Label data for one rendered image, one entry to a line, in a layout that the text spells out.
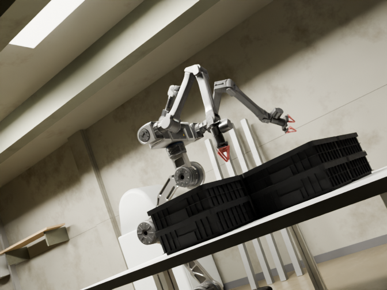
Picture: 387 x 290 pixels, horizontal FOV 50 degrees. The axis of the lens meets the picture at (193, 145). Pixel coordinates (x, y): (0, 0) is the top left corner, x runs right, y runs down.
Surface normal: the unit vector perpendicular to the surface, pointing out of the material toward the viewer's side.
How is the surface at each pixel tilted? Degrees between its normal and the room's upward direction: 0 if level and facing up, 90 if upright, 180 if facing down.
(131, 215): 90
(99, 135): 90
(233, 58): 90
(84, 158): 90
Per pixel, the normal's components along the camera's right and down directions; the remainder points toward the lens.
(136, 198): -0.51, 0.02
